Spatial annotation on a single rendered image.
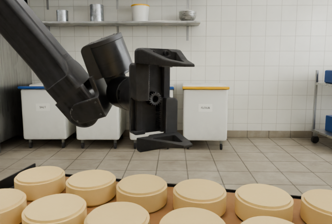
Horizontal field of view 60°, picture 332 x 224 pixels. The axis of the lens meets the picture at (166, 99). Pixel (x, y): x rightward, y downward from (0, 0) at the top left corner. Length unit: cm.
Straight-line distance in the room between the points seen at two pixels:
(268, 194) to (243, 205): 3
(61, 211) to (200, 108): 317
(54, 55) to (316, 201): 40
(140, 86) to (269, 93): 388
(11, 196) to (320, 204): 27
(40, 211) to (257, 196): 18
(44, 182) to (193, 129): 316
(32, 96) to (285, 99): 329
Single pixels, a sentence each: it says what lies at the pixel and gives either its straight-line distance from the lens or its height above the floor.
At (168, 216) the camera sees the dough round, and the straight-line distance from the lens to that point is 24.
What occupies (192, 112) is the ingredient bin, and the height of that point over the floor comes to 46.
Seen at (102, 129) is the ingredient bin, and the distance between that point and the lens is 353.
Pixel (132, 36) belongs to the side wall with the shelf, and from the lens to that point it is 405.
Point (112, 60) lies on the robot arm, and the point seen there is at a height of 104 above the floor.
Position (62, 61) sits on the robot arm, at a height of 104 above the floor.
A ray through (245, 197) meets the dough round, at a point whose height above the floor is 92.
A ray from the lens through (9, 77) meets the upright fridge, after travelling 392.
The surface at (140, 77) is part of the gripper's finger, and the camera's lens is 39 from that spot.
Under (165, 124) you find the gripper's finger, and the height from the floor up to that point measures 95.
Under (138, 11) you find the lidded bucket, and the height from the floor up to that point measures 168.
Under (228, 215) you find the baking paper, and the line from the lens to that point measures 29.
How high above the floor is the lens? 104
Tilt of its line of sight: 7 degrees down
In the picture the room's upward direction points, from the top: straight up
